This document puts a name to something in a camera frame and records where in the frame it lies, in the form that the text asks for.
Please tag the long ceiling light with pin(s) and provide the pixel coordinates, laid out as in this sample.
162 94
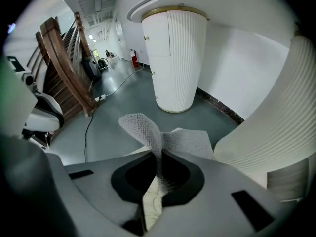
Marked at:
97 0

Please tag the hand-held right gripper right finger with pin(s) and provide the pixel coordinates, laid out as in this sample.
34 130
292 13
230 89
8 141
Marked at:
217 206

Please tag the white and black machine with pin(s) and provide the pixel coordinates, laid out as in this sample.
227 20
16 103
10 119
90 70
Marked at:
44 117

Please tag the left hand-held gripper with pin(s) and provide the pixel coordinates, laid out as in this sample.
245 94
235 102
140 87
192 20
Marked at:
12 102

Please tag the red fire extinguisher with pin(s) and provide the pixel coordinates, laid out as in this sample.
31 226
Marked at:
134 58

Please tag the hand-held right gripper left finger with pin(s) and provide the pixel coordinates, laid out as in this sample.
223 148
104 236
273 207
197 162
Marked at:
98 194

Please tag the small white power strip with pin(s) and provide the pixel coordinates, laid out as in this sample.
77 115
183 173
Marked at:
100 97

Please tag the grey wiping cloth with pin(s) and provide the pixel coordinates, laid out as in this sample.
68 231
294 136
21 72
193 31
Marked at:
145 127

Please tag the dark grey appliance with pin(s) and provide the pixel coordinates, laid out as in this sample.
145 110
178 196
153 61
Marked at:
90 68

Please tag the dark wooden staircase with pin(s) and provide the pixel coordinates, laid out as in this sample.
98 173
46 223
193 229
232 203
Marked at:
61 65

